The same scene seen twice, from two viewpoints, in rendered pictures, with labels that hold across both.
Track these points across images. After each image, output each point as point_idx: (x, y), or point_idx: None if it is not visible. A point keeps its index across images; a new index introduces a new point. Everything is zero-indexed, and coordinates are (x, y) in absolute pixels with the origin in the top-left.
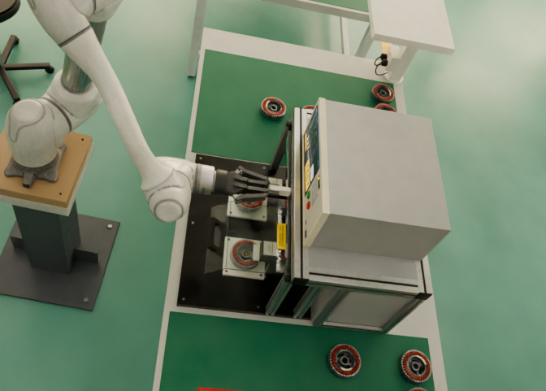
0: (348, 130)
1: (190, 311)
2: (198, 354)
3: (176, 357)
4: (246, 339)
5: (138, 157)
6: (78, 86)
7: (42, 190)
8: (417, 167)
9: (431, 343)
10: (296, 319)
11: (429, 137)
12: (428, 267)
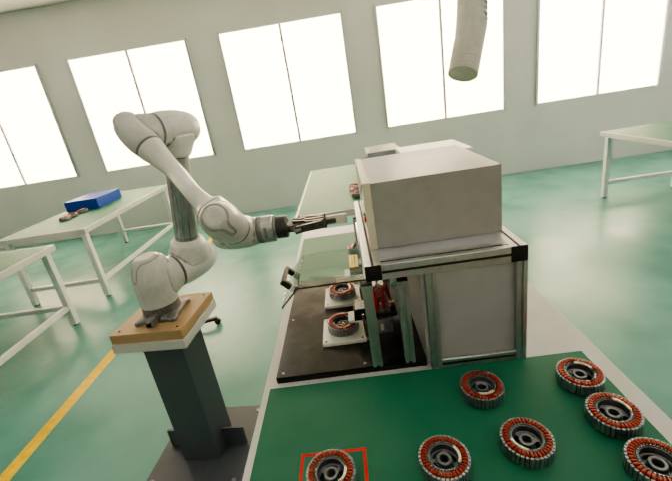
0: (381, 161)
1: (292, 385)
2: (301, 421)
3: (275, 428)
4: (357, 395)
5: (189, 191)
6: (184, 233)
7: (162, 327)
8: (451, 156)
9: (588, 354)
10: (411, 367)
11: (457, 148)
12: (545, 298)
